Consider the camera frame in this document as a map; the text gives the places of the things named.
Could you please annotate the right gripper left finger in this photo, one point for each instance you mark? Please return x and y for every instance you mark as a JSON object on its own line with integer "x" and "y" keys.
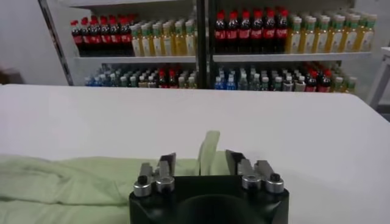
{"x": 166, "y": 173}

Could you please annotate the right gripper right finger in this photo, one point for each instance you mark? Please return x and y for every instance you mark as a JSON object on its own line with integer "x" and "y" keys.
{"x": 251, "y": 176}

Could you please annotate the light green shirt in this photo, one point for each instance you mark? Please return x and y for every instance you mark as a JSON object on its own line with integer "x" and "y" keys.
{"x": 61, "y": 182}

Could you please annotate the small dark white-capped bottle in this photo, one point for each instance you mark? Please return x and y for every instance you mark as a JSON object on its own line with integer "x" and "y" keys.
{"x": 151, "y": 82}
{"x": 142, "y": 82}
{"x": 277, "y": 84}
{"x": 133, "y": 81}
{"x": 123, "y": 81}
{"x": 264, "y": 84}
{"x": 300, "y": 84}
{"x": 288, "y": 84}

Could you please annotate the small clear water bottle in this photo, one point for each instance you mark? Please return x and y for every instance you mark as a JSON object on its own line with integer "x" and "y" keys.
{"x": 105, "y": 81}
{"x": 242, "y": 82}
{"x": 253, "y": 82}
{"x": 113, "y": 81}

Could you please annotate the small red-capped cola bottle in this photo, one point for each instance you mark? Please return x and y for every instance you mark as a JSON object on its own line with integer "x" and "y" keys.
{"x": 172, "y": 79}
{"x": 162, "y": 79}
{"x": 324, "y": 82}
{"x": 311, "y": 82}

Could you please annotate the small blue drink bottle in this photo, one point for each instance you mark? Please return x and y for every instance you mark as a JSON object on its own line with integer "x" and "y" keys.
{"x": 88, "y": 81}
{"x": 97, "y": 81}
{"x": 230, "y": 83}
{"x": 218, "y": 83}

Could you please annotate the white cabinet shelf board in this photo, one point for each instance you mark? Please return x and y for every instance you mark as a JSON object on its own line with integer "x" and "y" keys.
{"x": 289, "y": 57}

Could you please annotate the white drinks display cabinet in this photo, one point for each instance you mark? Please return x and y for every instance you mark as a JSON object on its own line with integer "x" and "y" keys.
{"x": 62, "y": 27}
{"x": 364, "y": 71}

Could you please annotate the white side table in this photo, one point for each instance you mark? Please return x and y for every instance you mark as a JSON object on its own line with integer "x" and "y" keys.
{"x": 381, "y": 76}

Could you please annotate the brown cardboard box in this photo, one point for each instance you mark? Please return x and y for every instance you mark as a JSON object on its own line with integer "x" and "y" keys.
{"x": 10, "y": 76}

